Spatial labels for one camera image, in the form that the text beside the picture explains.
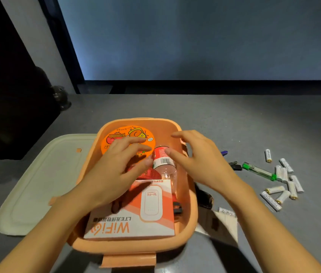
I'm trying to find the white and orange router box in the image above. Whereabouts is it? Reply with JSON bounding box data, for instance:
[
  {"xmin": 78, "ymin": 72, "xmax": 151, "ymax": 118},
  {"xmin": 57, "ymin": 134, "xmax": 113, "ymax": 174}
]
[{"xmin": 83, "ymin": 179, "xmax": 176, "ymax": 241}]

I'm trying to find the person's right hand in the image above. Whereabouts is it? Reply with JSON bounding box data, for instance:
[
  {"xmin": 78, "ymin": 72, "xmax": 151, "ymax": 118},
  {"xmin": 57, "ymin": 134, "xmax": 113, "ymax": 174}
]
[{"xmin": 165, "ymin": 130, "xmax": 247, "ymax": 197}]

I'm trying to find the brown cardboard piece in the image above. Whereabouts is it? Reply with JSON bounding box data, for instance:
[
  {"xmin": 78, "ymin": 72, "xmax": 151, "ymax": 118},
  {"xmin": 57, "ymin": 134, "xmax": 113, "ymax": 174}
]
[{"xmin": 195, "ymin": 207, "xmax": 239, "ymax": 248}]

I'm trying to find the person's left hand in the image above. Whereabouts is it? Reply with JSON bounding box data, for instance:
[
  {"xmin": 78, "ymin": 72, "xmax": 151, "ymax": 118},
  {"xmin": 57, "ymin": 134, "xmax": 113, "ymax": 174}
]
[{"xmin": 76, "ymin": 136, "xmax": 154, "ymax": 210}]

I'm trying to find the large black bag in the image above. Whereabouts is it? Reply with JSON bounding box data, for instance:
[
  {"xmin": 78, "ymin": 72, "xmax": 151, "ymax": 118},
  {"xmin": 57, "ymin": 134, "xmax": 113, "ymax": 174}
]
[{"xmin": 0, "ymin": 0, "xmax": 62, "ymax": 161}]

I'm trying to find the orange plastic storage box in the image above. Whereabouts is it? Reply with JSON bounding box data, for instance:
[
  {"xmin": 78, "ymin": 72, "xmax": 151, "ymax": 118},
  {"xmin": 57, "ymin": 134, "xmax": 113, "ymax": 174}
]
[{"xmin": 49, "ymin": 118, "xmax": 200, "ymax": 268}]

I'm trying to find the grey round metal object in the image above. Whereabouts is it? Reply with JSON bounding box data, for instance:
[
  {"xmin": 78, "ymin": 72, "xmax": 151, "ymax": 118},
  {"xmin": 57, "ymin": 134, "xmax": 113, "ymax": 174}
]
[{"xmin": 50, "ymin": 85, "xmax": 72, "ymax": 112}]

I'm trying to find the person's left forearm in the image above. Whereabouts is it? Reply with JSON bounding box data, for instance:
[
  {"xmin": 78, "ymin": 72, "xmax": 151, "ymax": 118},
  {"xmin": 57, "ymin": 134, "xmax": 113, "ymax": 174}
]
[{"xmin": 0, "ymin": 186, "xmax": 104, "ymax": 273}]

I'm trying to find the clear bottle with red label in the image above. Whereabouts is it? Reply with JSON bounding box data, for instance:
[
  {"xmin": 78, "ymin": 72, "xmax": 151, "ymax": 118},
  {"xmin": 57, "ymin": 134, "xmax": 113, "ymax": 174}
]
[{"xmin": 151, "ymin": 144, "xmax": 178, "ymax": 195}]

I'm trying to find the pile of white batteries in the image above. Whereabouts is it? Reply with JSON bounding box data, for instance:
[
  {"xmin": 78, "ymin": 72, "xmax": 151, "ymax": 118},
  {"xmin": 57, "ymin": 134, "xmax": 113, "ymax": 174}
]
[{"xmin": 260, "ymin": 149, "xmax": 305, "ymax": 212}]

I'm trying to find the dark brown wallet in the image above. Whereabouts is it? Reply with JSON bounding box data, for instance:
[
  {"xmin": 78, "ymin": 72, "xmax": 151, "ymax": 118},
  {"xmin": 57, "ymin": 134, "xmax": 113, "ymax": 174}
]
[{"xmin": 194, "ymin": 182, "xmax": 214, "ymax": 210}]

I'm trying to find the round orange cartoon tin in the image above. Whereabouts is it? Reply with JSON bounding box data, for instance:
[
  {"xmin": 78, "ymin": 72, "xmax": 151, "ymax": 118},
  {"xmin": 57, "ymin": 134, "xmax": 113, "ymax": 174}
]
[{"xmin": 100, "ymin": 125, "xmax": 157, "ymax": 157}]

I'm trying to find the person's right forearm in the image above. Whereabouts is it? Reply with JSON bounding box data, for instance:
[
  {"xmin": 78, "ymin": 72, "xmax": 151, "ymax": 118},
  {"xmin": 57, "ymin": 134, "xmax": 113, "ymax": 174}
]
[{"xmin": 220, "ymin": 179, "xmax": 321, "ymax": 273}]

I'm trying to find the black clip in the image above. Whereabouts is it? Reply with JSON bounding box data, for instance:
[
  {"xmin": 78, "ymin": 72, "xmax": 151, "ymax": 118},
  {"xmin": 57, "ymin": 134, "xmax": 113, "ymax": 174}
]
[{"xmin": 173, "ymin": 201, "xmax": 184, "ymax": 217}]

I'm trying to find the green lighter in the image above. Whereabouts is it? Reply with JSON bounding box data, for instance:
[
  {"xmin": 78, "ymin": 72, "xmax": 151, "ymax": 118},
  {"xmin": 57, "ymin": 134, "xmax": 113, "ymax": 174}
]
[{"xmin": 241, "ymin": 162, "xmax": 277, "ymax": 181}]

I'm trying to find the cream plastic box lid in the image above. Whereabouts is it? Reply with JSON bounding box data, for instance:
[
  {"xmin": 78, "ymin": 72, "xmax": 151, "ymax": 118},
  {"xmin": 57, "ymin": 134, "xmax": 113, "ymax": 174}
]
[{"xmin": 0, "ymin": 134, "xmax": 98, "ymax": 236}]

